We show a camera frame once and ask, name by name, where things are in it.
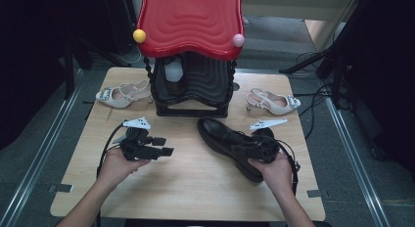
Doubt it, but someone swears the white heeled sandal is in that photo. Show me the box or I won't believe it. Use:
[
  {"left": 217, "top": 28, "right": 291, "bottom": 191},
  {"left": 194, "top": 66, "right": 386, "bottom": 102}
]
[
  {"left": 245, "top": 87, "right": 301, "bottom": 116},
  {"left": 95, "top": 78, "right": 154, "bottom": 110}
]

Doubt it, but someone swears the black floor cable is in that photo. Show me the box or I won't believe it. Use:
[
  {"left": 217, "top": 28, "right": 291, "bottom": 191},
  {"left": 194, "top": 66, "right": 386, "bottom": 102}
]
[{"left": 293, "top": 50, "right": 335, "bottom": 141}]

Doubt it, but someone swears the metal floor rail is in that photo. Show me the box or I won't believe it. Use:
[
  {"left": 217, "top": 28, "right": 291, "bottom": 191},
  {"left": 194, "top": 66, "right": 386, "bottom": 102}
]
[
  {"left": 0, "top": 68, "right": 86, "bottom": 227},
  {"left": 324, "top": 96, "right": 392, "bottom": 227}
]

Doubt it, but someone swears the person's left hand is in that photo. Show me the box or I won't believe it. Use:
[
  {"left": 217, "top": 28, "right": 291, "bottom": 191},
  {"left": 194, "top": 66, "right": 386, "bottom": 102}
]
[{"left": 97, "top": 148, "right": 153, "bottom": 191}]

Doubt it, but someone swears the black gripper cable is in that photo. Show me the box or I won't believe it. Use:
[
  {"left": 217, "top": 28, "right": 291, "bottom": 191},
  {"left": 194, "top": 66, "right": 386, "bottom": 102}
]
[
  {"left": 95, "top": 121, "right": 128, "bottom": 227},
  {"left": 276, "top": 138, "right": 300, "bottom": 197}
]

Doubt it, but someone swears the black curtain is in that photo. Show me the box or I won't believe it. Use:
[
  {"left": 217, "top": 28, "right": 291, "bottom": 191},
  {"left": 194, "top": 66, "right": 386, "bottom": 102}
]
[
  {"left": 0, "top": 0, "right": 141, "bottom": 150},
  {"left": 342, "top": 0, "right": 415, "bottom": 176}
]

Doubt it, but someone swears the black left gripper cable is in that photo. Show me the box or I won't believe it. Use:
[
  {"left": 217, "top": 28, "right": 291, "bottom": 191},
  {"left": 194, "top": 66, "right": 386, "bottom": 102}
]
[{"left": 95, "top": 121, "right": 128, "bottom": 227}]

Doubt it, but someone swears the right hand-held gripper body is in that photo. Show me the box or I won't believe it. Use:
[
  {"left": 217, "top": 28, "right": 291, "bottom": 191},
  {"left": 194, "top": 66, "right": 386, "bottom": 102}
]
[{"left": 241, "top": 118, "right": 289, "bottom": 164}]

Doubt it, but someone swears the person's right hand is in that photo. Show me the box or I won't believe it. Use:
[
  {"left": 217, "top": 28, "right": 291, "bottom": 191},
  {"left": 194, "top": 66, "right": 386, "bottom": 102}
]
[{"left": 248, "top": 152, "right": 294, "bottom": 202}]

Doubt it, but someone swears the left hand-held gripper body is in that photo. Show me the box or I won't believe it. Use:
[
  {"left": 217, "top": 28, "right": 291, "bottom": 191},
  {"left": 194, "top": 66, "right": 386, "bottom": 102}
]
[{"left": 112, "top": 116, "right": 164, "bottom": 161}]

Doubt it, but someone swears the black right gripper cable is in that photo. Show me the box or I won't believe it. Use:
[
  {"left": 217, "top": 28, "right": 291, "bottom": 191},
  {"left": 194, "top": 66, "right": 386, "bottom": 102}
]
[{"left": 276, "top": 138, "right": 300, "bottom": 197}]

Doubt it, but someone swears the black metal stand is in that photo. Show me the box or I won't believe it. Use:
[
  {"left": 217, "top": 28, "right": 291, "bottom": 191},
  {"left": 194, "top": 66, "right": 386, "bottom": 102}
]
[
  {"left": 278, "top": 40, "right": 353, "bottom": 111},
  {"left": 63, "top": 40, "right": 131, "bottom": 101}
]

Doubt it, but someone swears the red and black shoe rack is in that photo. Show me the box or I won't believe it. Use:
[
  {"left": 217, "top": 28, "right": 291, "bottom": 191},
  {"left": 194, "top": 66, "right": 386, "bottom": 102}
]
[{"left": 132, "top": 0, "right": 246, "bottom": 118}]

